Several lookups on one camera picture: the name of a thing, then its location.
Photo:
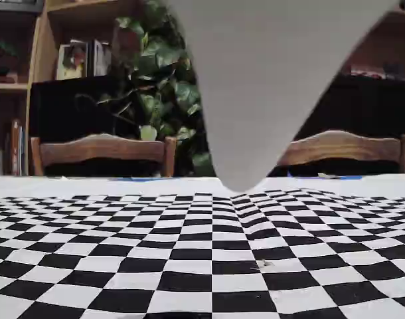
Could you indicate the green leafy pothos plant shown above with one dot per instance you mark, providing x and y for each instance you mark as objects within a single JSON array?
[{"x": 156, "y": 66}]

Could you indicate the black white checkered mat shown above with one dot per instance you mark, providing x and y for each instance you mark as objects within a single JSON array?
[{"x": 123, "y": 259}]

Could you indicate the colourful upright books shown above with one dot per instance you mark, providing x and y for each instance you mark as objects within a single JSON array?
[{"x": 73, "y": 61}]

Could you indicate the small red pink items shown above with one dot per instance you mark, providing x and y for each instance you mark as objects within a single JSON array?
[{"x": 368, "y": 71}]

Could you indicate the light wooden bookshelf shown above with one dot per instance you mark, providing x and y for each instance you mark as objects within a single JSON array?
[{"x": 46, "y": 50}]

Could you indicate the thin upright books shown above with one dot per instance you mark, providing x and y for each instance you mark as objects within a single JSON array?
[{"x": 16, "y": 149}]

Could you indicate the black cabinet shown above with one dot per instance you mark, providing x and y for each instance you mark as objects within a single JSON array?
[{"x": 63, "y": 106}]

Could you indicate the small potted bonsai plant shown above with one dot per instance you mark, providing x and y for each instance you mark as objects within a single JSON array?
[{"x": 1, "y": 56}]

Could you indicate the brown wooden chair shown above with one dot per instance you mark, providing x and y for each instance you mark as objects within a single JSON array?
[
  {"x": 342, "y": 146},
  {"x": 103, "y": 149}
]

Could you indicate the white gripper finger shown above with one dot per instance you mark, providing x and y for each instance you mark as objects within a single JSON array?
[{"x": 255, "y": 83}]

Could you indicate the blue tape strip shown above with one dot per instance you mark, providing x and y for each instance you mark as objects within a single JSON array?
[
  {"x": 352, "y": 177},
  {"x": 146, "y": 179}
]

